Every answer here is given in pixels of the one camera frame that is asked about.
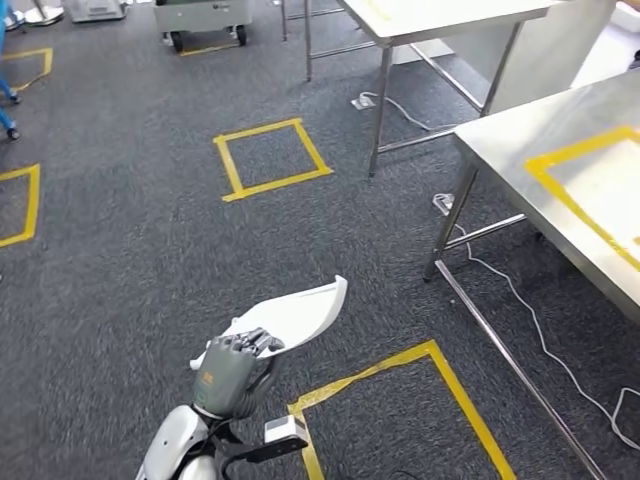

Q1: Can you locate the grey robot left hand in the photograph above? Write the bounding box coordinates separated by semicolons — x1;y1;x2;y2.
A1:
192;327;286;420

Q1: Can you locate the white curved plastic part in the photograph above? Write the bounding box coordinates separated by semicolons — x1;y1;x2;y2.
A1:
189;274;349;372

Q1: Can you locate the steel workbench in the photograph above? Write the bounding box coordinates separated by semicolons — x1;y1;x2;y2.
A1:
423;69;640;480

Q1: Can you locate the yellow floor tape square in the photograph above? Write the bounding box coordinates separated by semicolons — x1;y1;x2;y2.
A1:
213;117;334;203
0;163;41;250
0;46;54;94
288;339;518;480

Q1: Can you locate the yellow floor tape strip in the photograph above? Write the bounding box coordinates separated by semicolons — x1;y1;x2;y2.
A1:
180;40;241;58

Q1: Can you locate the grey cart on wheels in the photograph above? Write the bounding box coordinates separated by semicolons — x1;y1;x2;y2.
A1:
152;0;254;54

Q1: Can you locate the grey floor platform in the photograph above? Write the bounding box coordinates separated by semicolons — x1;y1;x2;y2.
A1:
65;0;128;24

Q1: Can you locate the chrome stanchion base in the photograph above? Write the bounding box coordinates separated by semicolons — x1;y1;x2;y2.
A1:
22;1;66;28

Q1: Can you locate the steel table with white panel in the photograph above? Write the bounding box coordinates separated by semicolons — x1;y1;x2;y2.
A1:
279;0;618;179

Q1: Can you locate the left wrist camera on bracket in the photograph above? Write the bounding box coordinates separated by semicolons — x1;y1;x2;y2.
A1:
214;415;309;480

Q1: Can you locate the white floor cable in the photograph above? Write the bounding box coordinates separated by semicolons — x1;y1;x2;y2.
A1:
435;195;640;453
359;91;461;132

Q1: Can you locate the yellow tape frame on workbench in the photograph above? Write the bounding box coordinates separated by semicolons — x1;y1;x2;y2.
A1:
524;125;640;273

